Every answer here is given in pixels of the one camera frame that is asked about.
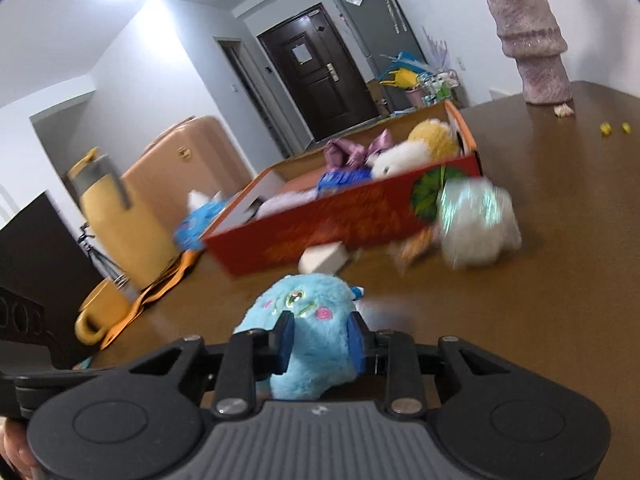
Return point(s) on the white umbrella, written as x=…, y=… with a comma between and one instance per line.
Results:
x=389, y=2

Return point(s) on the blue plush toy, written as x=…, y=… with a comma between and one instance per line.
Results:
x=320, y=355

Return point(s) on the peach suitcase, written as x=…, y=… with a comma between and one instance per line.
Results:
x=195, y=160

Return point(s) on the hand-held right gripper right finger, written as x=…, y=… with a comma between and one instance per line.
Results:
x=356, y=341

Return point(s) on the small blue packet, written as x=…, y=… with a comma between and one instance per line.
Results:
x=345, y=181

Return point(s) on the blue tissue packet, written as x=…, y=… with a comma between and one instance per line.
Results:
x=200, y=222

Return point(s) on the dark brown door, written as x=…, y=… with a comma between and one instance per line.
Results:
x=315, y=75

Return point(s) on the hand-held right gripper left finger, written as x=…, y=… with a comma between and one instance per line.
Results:
x=285, y=341

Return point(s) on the lilac paper decoration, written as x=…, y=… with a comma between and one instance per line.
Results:
x=436, y=52

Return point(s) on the black tripod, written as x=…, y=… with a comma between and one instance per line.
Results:
x=97, y=255

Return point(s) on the grey refrigerator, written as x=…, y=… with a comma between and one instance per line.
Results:
x=380, y=20

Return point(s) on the red cardboard box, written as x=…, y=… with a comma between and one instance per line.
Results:
x=350, y=222

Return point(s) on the yellow blue toy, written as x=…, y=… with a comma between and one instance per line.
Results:
x=402, y=74

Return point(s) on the yellow mug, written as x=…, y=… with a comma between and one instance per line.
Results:
x=102, y=310

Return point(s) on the small white box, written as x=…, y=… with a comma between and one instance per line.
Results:
x=322, y=257

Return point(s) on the yellow thermos bottle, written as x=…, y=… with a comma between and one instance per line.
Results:
x=122, y=230

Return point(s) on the pink bucket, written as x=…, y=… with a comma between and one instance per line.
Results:
x=415, y=97

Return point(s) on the brown cardboard box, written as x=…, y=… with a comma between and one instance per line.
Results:
x=380, y=97

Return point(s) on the fallen flower petal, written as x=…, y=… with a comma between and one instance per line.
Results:
x=564, y=110

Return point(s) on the person's left hand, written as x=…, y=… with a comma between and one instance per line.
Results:
x=12, y=452

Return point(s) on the textured lilac vase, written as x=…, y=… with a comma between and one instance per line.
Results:
x=535, y=45

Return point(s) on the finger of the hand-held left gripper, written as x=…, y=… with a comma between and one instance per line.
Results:
x=30, y=322
x=75, y=379

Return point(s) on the scattered yellow crumbs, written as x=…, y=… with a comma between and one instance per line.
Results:
x=606, y=129

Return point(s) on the black flat panel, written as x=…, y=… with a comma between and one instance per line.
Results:
x=35, y=250

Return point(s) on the orange patterned packet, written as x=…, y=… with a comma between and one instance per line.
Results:
x=412, y=250

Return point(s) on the sparkly white plush ball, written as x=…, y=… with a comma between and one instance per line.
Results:
x=477, y=230

